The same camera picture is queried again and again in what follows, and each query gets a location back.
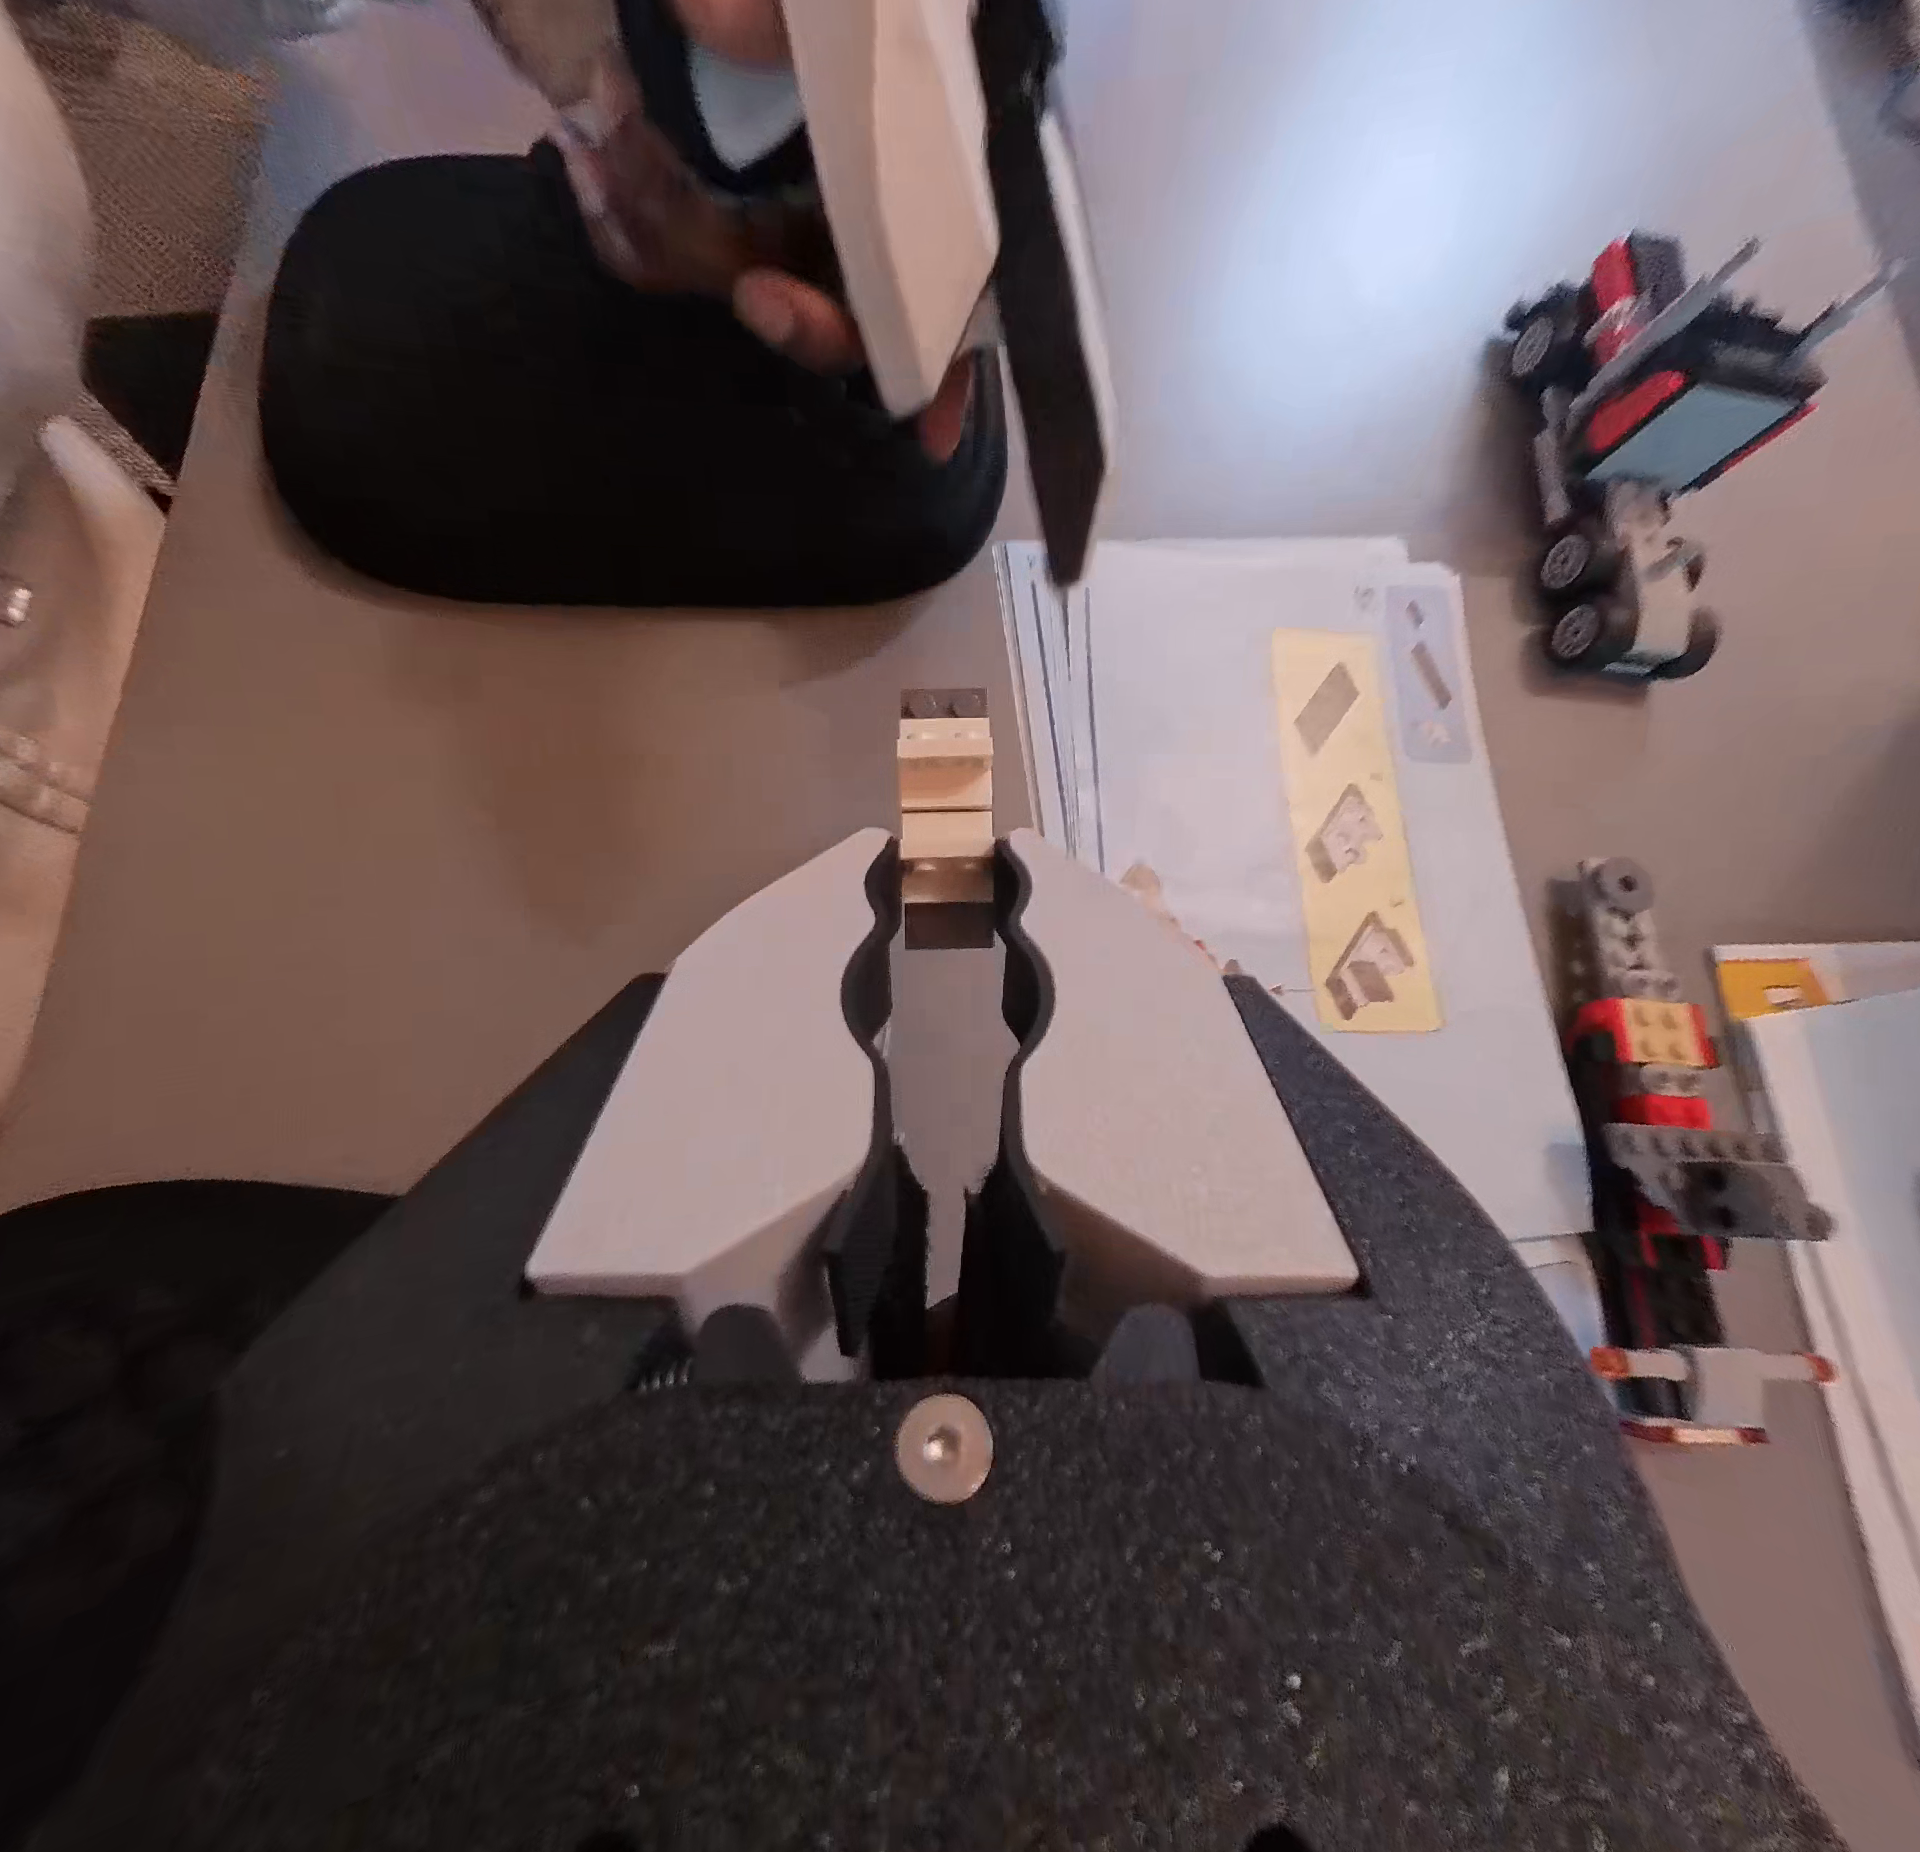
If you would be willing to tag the red black lego truck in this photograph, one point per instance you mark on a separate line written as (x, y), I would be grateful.
(1682, 429)

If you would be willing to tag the black padded cushion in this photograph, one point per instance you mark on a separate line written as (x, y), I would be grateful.
(524, 429)

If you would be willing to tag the red grey lego model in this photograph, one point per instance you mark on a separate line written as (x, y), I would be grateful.
(1648, 1036)

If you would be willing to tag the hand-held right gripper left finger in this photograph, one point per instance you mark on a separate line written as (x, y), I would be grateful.
(720, 1101)

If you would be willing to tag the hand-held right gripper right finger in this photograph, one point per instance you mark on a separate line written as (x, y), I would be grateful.
(1170, 1117)

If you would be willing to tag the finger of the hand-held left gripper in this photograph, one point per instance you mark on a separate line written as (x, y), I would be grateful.
(1096, 305)
(899, 158)

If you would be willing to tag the white lego bracket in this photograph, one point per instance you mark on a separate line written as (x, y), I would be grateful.
(944, 760)
(944, 833)

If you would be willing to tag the open instruction booklet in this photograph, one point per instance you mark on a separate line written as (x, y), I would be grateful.
(1202, 711)

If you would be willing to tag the dark cloth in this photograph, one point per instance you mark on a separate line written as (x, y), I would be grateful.
(92, 1431)

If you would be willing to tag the dark grey lego plate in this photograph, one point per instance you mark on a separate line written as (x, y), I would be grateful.
(944, 925)

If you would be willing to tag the person's left forearm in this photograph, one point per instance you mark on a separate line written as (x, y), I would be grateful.
(524, 24)

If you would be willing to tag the closed instruction booklet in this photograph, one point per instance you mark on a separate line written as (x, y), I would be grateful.
(1847, 1208)

